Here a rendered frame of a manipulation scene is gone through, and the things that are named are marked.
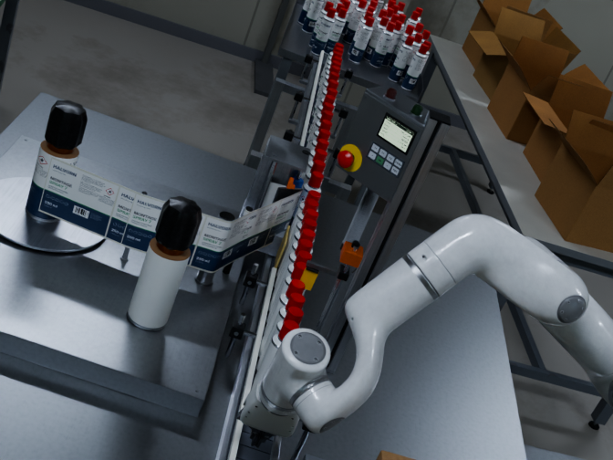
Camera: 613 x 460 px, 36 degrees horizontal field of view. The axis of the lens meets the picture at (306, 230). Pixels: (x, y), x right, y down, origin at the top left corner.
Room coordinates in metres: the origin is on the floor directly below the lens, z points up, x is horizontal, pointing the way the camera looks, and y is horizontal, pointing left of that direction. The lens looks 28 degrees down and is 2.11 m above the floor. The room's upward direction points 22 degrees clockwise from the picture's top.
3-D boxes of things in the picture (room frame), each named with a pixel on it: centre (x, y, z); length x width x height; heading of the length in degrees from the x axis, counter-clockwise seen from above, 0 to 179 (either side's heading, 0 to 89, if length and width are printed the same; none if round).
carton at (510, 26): (4.69, -0.63, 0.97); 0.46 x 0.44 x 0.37; 18
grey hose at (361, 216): (1.95, -0.11, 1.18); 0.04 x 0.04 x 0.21
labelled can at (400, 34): (4.25, 0.12, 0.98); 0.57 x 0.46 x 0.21; 96
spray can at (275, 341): (1.56, -0.04, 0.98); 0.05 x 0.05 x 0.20
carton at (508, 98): (4.24, -0.75, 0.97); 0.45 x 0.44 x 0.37; 106
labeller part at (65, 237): (1.89, 0.59, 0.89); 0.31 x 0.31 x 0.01
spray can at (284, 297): (1.71, -0.03, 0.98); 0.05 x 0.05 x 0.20
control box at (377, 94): (1.90, -0.10, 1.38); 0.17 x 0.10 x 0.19; 61
